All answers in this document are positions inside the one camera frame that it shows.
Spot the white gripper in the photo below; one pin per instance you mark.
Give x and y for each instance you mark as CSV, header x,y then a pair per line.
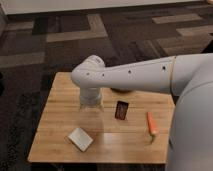
x,y
90,97

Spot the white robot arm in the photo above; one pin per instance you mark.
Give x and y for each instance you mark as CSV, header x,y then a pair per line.
x,y
187,77

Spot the white rectangular eraser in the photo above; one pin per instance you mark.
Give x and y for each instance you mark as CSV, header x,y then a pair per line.
x,y
80,138

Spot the dark round bowl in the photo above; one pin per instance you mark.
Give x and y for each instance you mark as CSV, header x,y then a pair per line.
x,y
121,90

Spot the dark brown snack packet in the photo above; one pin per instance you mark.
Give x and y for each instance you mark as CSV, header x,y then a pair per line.
x,y
121,110

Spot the wooden table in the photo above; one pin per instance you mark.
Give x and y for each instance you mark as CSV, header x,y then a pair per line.
x,y
114,140

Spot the orange carrot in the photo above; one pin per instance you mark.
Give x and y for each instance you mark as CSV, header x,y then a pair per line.
x,y
153,130

